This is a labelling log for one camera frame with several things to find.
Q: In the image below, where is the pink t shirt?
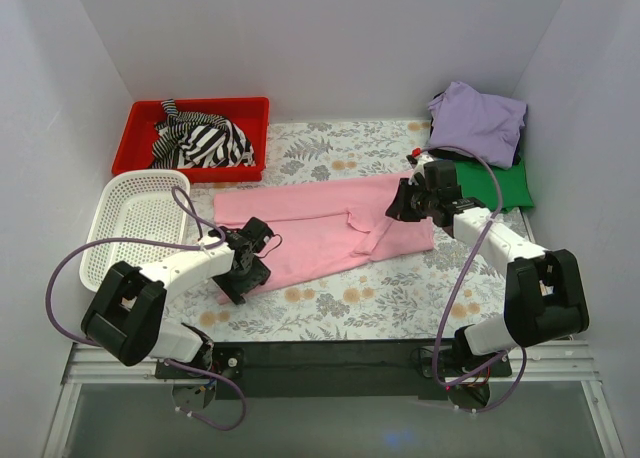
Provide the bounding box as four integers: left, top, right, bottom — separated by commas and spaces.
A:
213, 173, 435, 294

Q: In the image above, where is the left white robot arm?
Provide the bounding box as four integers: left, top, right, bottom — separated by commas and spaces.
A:
81, 217, 275, 378

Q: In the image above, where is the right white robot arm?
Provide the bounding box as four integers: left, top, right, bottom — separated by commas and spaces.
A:
386, 157, 590, 376

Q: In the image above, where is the folded green shirt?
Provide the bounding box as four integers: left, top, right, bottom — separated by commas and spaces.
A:
455, 161, 534, 212

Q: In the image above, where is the folded purple shirt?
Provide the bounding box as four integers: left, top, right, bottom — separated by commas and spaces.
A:
427, 81, 528, 170

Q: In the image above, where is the floral table mat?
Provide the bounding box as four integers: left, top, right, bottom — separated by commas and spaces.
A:
99, 119, 561, 342

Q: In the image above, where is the white plastic basket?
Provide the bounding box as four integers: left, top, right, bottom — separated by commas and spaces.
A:
79, 170, 190, 292

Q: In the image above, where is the black white striped shirt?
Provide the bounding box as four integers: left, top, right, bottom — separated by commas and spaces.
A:
150, 99, 256, 169

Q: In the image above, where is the red plastic bin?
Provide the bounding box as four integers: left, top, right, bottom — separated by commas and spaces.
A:
112, 97, 270, 183

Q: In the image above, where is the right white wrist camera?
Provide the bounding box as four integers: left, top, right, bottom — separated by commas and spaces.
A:
409, 156, 430, 187

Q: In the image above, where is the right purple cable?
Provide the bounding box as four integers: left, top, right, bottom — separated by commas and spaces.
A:
407, 146, 527, 412

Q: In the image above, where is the purple cable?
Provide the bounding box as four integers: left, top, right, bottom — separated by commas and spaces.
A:
45, 186, 247, 431
407, 146, 527, 412

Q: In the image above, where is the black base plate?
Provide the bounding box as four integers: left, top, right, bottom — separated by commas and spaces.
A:
153, 339, 513, 402

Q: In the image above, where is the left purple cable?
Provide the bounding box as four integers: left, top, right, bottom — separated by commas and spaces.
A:
45, 186, 247, 431

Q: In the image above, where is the aluminium rail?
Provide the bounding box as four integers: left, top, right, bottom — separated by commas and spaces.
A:
62, 340, 601, 384

